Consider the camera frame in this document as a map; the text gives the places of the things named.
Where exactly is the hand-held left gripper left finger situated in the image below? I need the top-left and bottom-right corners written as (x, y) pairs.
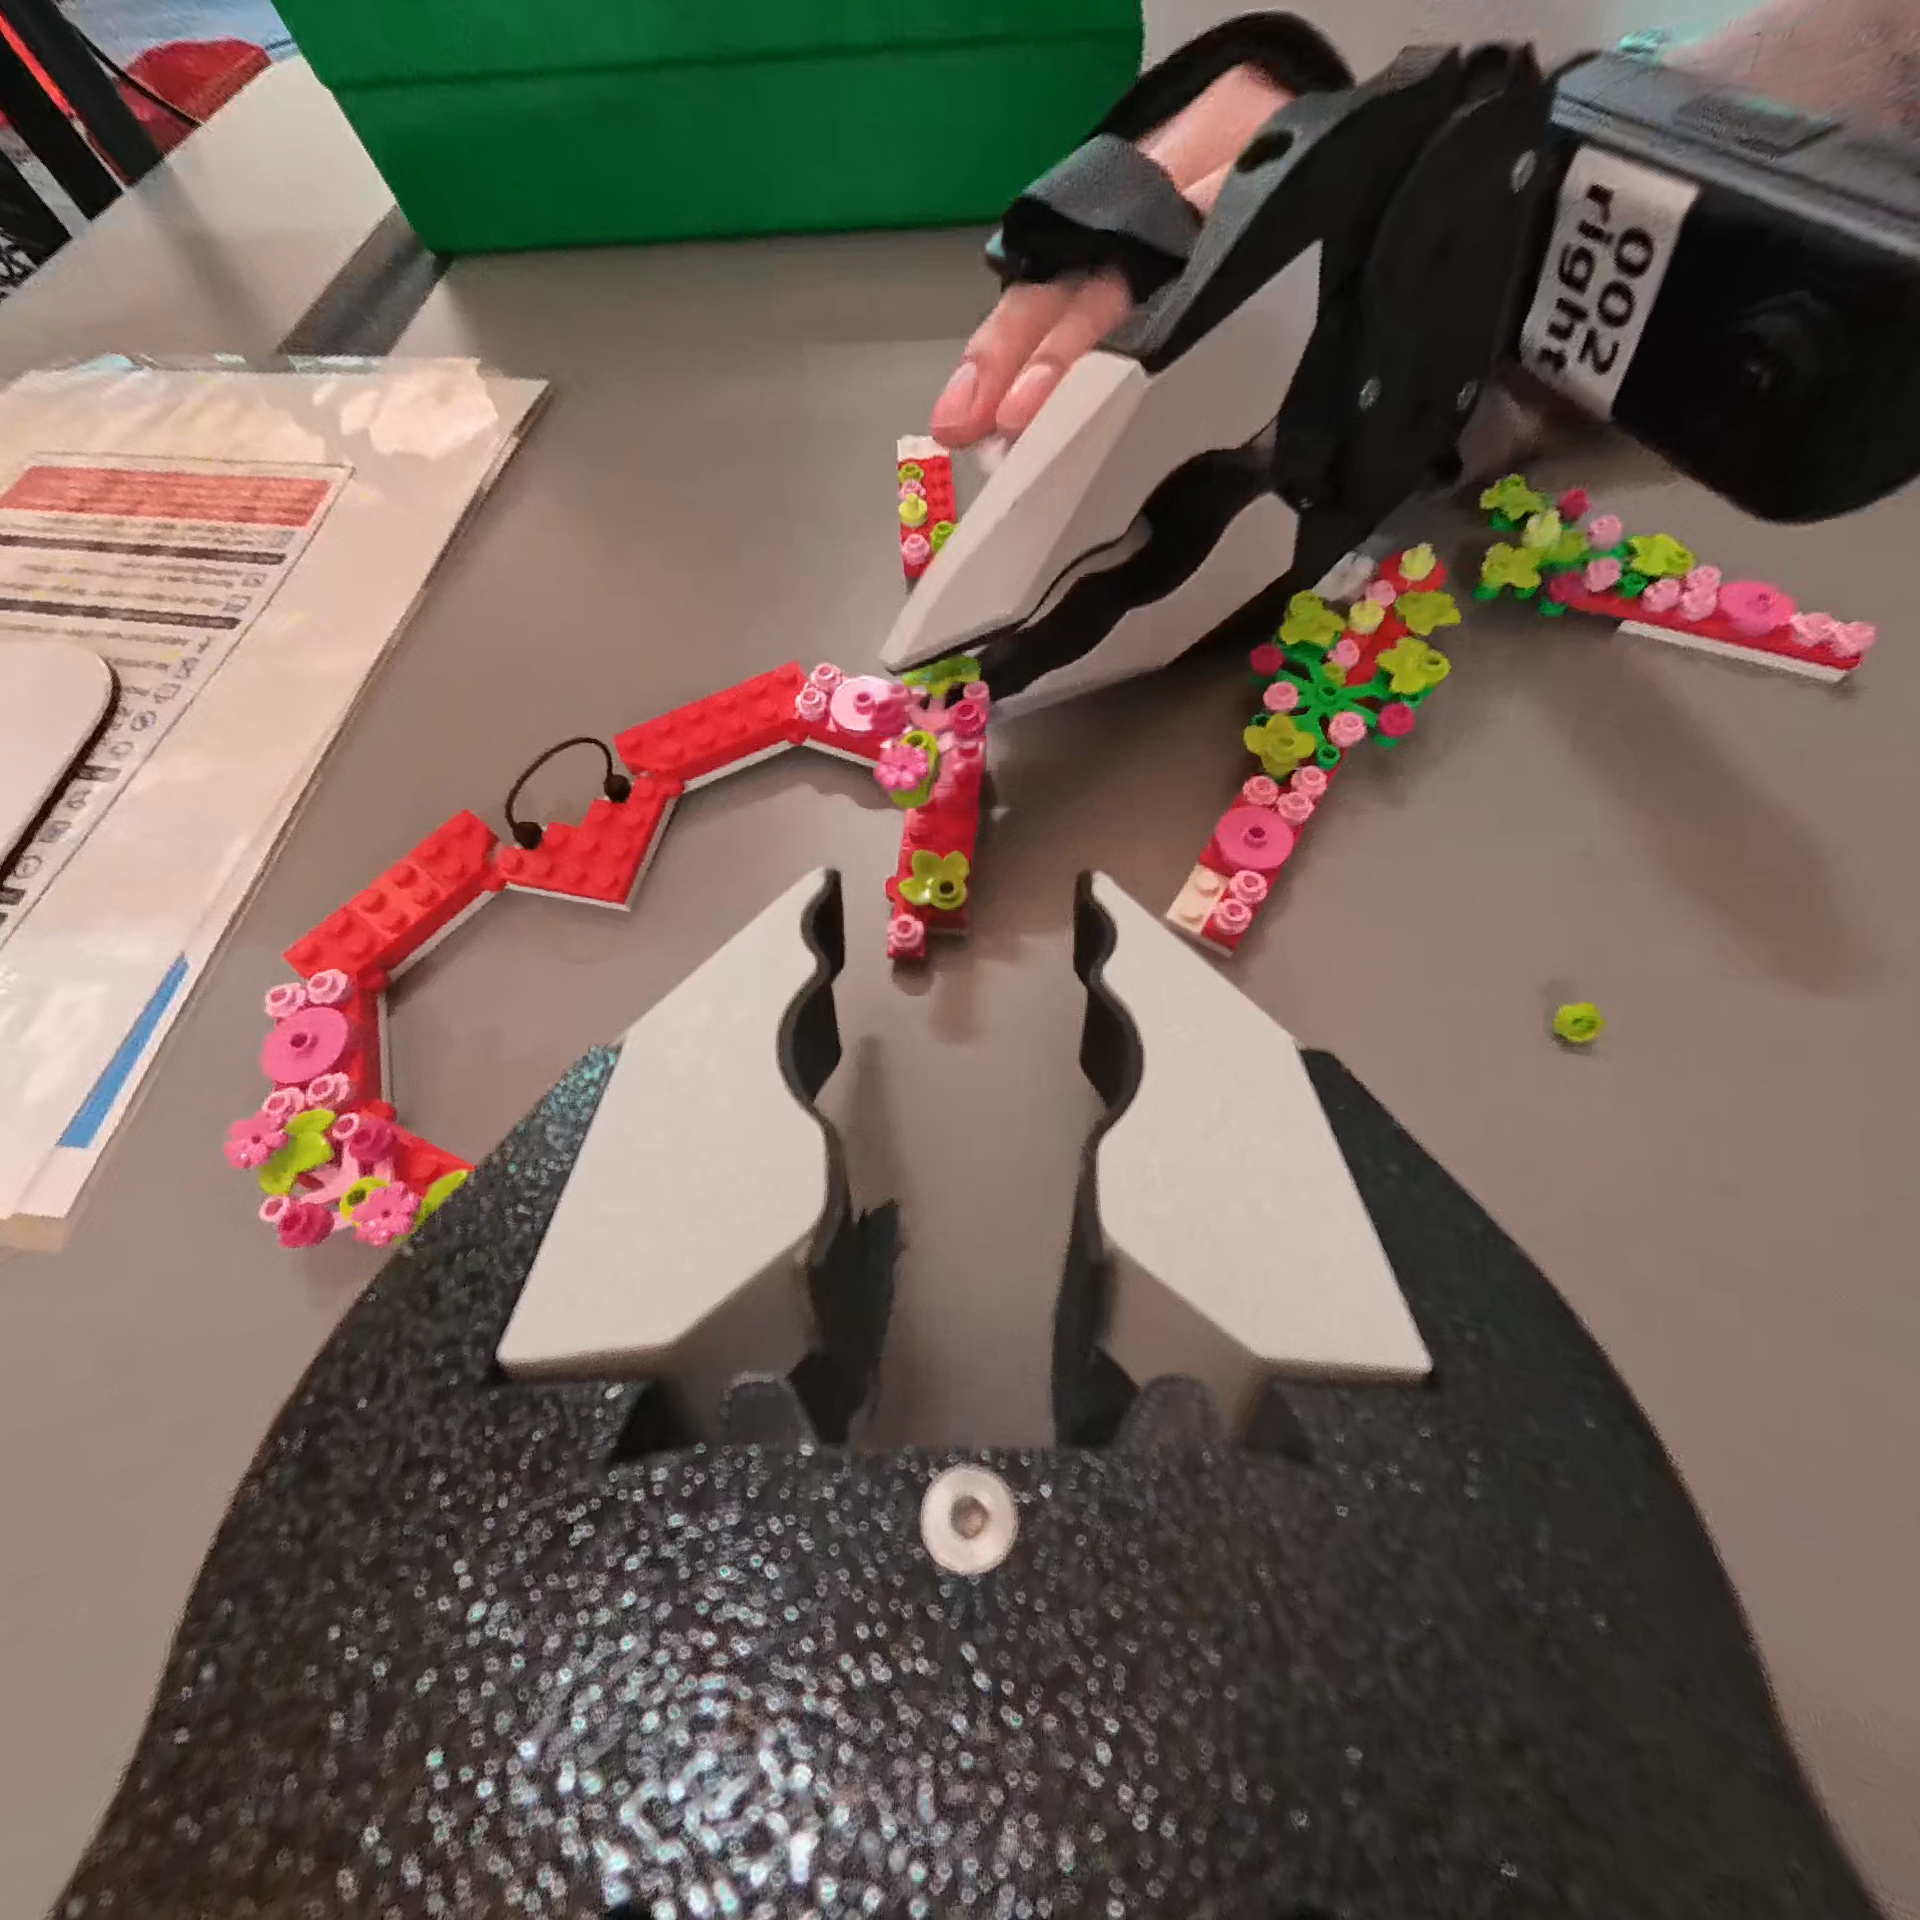
top-left (495, 863), bottom-right (904, 1448)

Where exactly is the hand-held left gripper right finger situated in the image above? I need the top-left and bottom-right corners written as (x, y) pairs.
top-left (1048, 865), bottom-right (1438, 1448)

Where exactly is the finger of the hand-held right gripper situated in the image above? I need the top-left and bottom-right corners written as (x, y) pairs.
top-left (982, 486), bottom-right (1315, 719)
top-left (878, 246), bottom-right (1328, 676)

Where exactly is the short red flowered lego piece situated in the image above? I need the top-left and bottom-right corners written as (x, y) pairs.
top-left (895, 435), bottom-right (962, 587)

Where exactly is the red lego heart half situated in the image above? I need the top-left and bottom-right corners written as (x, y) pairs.
top-left (222, 655), bottom-right (995, 1254)

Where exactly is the person's right forearm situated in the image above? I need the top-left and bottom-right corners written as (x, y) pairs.
top-left (1658, 0), bottom-right (1920, 144)

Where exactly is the person's right hand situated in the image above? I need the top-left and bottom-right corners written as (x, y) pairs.
top-left (930, 67), bottom-right (1292, 453)

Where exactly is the long red flowered brick strip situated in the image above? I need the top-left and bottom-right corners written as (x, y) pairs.
top-left (1165, 544), bottom-right (1466, 958)

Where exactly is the green plastic bin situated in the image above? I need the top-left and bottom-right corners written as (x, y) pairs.
top-left (270, 0), bottom-right (1150, 256)

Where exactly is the clear plastic bag with papers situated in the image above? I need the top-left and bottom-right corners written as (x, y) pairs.
top-left (0, 352), bottom-right (554, 1254)

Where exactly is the white rounded card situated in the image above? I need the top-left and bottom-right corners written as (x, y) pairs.
top-left (0, 641), bottom-right (118, 886)

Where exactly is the red object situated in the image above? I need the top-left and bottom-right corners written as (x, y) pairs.
top-left (111, 36), bottom-right (271, 153)

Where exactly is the black string loop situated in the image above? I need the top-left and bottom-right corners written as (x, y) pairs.
top-left (503, 735), bottom-right (632, 857)

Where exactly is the black metal frame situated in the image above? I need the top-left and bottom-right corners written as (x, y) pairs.
top-left (0, 0), bottom-right (167, 288)

